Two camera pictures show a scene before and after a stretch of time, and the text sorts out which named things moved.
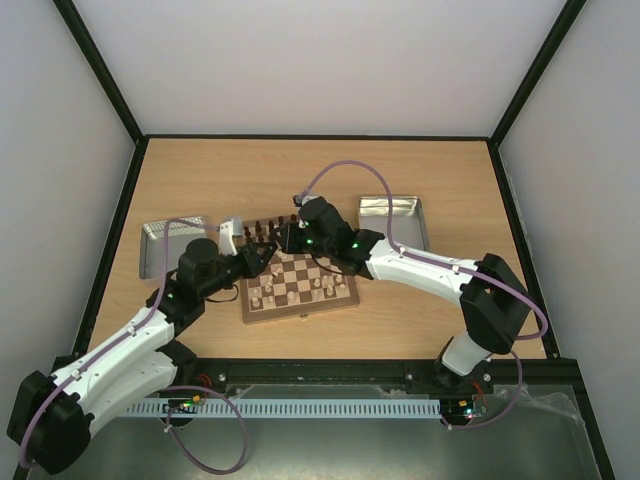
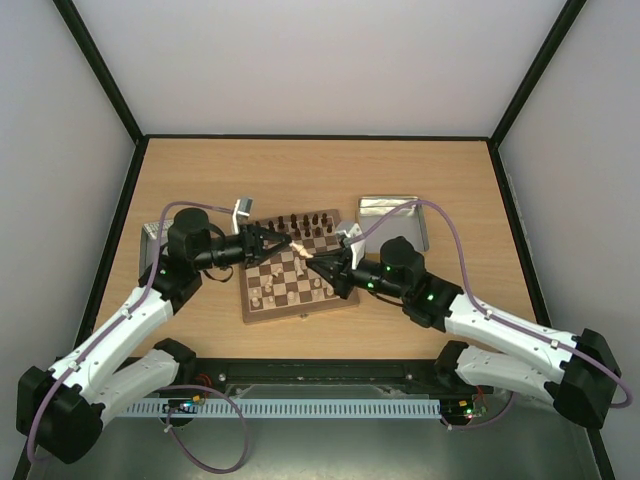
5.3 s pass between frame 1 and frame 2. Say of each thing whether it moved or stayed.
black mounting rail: stayed
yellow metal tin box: stayed
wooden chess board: stayed
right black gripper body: moved
